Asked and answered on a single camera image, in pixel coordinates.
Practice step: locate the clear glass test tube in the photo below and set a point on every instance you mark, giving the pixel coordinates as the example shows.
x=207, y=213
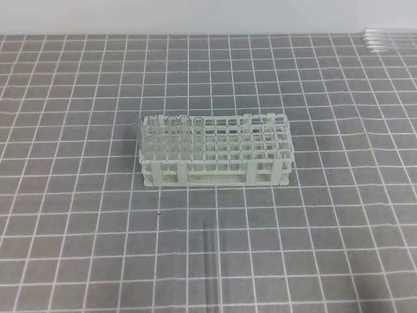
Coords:
x=210, y=264

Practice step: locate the white plastic test tube rack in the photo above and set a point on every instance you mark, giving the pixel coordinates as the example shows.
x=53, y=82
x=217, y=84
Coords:
x=241, y=150

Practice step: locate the leaning clear test tube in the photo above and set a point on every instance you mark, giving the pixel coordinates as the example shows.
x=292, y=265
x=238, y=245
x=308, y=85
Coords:
x=144, y=139

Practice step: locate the grey grid tablecloth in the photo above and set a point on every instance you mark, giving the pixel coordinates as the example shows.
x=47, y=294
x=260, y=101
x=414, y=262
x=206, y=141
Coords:
x=81, y=233

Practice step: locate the spare glass test tubes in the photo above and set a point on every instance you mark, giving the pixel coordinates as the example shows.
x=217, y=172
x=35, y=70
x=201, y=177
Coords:
x=389, y=40

